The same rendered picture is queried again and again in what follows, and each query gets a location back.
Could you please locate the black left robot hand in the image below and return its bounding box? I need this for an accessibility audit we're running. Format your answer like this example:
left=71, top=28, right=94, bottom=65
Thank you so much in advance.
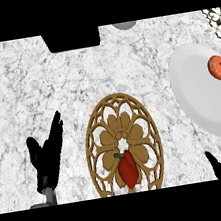
left=21, top=109, right=74, bottom=196

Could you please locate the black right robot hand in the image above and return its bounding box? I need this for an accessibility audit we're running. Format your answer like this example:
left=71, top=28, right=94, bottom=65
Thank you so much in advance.
left=204, top=149, right=221, bottom=182

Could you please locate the white oval plate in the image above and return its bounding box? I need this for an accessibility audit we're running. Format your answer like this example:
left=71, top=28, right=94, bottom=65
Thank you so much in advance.
left=164, top=37, right=221, bottom=147

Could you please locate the brown ornate round placemat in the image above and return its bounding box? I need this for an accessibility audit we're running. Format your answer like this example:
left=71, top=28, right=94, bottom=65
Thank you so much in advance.
left=76, top=87, right=169, bottom=200

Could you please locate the red squash with green stem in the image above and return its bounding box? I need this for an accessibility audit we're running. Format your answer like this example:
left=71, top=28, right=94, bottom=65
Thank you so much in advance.
left=112, top=148, right=143, bottom=192

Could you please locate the orange round pumpkin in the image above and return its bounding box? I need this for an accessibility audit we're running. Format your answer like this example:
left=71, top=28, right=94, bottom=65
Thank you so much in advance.
left=205, top=54, right=221, bottom=84

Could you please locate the black box appliance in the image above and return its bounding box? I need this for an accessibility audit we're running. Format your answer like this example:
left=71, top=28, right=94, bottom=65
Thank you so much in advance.
left=40, top=25, right=102, bottom=56

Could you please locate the grey round object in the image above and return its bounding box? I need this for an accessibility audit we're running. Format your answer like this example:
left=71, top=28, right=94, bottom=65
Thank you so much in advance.
left=111, top=19, right=139, bottom=33

